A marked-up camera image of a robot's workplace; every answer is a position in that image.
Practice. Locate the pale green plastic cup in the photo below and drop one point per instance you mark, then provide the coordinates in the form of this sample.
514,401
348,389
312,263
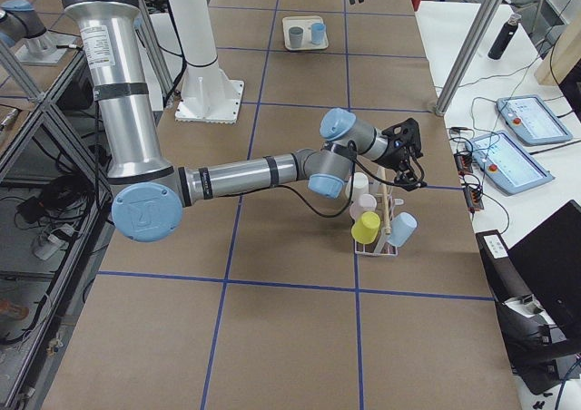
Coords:
356,185

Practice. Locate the blue plastic cup front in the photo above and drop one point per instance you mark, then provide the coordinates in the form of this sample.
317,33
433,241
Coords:
402,227

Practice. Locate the white wire cup rack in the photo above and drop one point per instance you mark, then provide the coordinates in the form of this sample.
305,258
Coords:
387,207

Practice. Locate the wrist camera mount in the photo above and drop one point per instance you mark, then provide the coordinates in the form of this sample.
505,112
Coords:
408,132

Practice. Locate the black bottle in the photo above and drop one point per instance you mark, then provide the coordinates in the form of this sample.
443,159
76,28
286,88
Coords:
504,36

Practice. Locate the teach pendant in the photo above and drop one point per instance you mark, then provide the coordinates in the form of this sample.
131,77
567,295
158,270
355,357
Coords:
507,164
532,121

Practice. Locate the teach pendant far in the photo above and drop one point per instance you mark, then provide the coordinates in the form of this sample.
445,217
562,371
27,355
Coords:
532,121

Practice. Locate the aluminium frame post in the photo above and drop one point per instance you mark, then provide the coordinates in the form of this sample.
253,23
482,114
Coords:
476,32

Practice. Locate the yellow plastic cup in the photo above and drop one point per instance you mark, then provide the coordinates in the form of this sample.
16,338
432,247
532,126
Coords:
366,227

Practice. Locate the cream plastic tray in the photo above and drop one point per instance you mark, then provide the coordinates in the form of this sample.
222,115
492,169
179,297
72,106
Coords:
304,22

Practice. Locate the blue plastic cup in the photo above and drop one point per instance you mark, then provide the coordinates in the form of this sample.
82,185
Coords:
402,227
317,33

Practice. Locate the pink plastic cup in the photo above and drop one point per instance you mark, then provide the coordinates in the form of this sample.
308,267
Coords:
364,202

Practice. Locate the black monitor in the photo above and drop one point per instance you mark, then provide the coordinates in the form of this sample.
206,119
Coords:
548,260

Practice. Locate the teach pendant near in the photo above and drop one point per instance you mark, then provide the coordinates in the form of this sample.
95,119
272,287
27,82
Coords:
507,164

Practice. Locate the grey plastic cup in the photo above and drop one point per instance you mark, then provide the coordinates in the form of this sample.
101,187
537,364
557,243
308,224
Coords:
295,37

